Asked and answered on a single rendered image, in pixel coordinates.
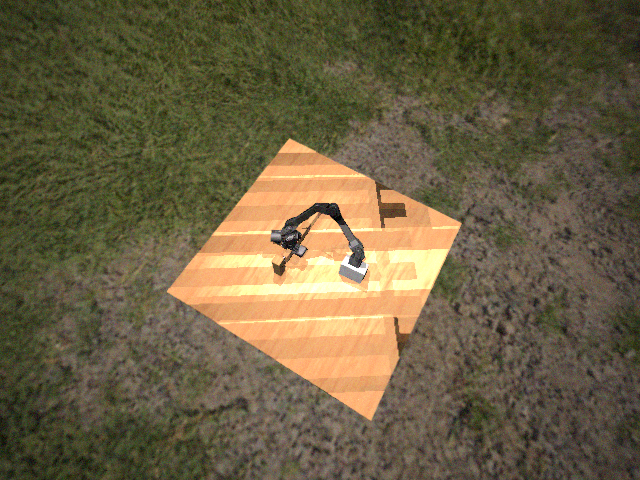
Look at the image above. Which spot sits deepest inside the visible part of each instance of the brown wooden post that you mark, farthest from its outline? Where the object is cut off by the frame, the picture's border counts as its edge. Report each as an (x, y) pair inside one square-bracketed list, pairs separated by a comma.
[(278, 265)]

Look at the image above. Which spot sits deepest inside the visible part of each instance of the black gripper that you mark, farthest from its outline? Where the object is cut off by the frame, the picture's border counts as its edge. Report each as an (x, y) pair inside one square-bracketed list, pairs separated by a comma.
[(297, 249)]

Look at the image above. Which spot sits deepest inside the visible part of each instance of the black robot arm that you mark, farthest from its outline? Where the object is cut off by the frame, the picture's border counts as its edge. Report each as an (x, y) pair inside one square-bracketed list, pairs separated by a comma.
[(290, 234)]

